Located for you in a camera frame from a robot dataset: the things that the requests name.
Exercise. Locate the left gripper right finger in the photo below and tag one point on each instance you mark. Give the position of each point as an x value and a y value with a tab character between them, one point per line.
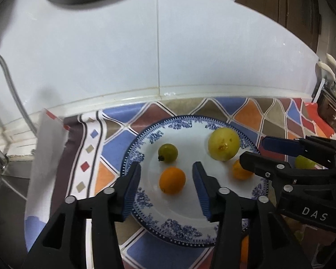
271	242

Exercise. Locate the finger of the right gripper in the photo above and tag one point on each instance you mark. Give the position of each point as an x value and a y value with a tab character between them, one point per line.
268	168
318	149

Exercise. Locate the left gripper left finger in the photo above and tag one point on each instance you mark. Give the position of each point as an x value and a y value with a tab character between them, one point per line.
61	243

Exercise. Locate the medium orange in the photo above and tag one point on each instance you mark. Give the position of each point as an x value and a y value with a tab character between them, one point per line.
244	250

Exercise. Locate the green apple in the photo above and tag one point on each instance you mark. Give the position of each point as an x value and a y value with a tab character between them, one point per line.
302	162

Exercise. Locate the small orange tangerine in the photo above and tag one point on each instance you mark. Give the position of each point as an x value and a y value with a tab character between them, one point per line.
240	170
172	180

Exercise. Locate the large yellow-green pear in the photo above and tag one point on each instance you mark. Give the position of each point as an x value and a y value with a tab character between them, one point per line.
223	144

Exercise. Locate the small green citrus fruit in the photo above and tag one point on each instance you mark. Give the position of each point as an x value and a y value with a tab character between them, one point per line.
167	153

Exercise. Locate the red patterned cloth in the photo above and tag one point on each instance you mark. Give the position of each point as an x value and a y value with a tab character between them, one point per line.
322	128

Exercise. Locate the steel pots on rack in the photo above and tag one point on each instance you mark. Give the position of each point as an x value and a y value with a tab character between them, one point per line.
327	101

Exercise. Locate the blue white porcelain plate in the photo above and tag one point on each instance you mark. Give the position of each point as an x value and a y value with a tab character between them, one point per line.
178	218

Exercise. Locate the steel sink basin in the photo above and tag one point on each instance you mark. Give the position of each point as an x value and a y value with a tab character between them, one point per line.
14	182

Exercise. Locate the colourful diamond pattern mat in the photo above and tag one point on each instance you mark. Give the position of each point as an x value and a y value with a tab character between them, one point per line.
83	154

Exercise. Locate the white handled utensil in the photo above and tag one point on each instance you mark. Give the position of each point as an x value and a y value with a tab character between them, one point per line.
327	69
331	60

